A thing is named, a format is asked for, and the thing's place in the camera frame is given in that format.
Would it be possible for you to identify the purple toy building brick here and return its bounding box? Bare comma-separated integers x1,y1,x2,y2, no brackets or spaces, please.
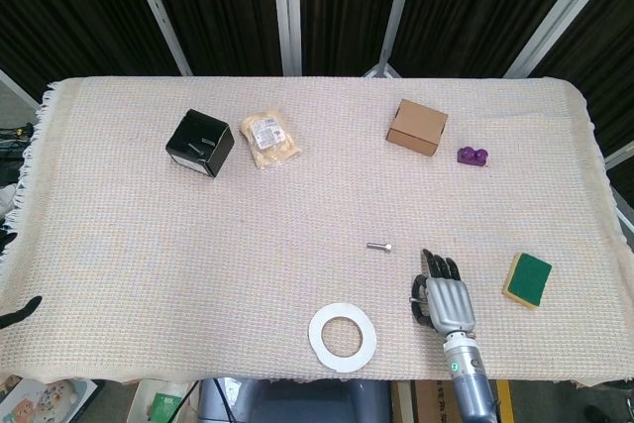
456,145,491,168

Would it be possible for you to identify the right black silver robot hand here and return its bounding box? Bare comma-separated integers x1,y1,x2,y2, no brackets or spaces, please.
409,248,477,336

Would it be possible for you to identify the black open cardboard box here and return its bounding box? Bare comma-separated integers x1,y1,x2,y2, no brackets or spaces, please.
164,108,235,179

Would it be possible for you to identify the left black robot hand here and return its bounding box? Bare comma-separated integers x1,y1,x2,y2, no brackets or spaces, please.
0,230,44,330

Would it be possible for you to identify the colourful picture box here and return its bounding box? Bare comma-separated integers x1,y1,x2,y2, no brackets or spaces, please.
0,376,99,423

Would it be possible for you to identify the white tape roll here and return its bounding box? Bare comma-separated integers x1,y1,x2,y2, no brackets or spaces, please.
307,301,377,373

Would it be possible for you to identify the brown printed carton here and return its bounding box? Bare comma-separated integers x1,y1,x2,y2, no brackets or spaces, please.
390,380,467,423

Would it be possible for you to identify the clear bag of beige snacks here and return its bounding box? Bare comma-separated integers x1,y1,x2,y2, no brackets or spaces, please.
239,112,303,171

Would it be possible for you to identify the brown closed cardboard box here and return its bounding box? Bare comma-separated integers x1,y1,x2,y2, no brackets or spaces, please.
385,98,450,158

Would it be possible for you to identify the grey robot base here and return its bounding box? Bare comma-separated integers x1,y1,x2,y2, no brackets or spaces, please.
197,376,393,423

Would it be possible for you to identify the green packet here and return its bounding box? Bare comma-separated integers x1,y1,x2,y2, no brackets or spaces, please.
148,391,188,419

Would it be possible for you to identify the yellow green sponge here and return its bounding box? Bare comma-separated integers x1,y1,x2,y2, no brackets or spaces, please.
501,252,554,312

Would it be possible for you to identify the beige woven tablecloth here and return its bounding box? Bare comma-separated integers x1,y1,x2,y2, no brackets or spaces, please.
0,75,634,389

